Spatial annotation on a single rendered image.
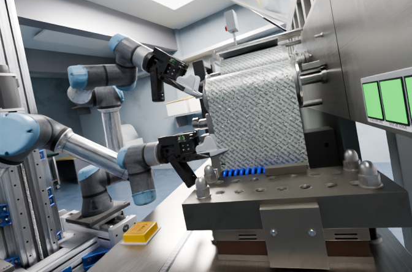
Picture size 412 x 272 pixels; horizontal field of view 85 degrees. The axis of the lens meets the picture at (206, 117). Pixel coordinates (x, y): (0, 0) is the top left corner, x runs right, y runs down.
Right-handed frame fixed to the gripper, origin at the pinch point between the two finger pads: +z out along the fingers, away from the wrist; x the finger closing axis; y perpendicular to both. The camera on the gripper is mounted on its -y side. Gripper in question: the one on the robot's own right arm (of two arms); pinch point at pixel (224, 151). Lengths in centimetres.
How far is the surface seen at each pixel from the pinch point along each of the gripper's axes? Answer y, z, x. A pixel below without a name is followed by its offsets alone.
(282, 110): 8.9, 17.4, -0.2
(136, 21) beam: 187, -187, 284
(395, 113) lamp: 8.1, 29.4, -30.1
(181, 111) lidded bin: 21, -161, 341
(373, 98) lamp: 9.9, 29.4, -24.5
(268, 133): 3.3, 13.0, -0.3
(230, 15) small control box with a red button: 59, 2, 57
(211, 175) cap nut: -4.0, -2.5, -8.3
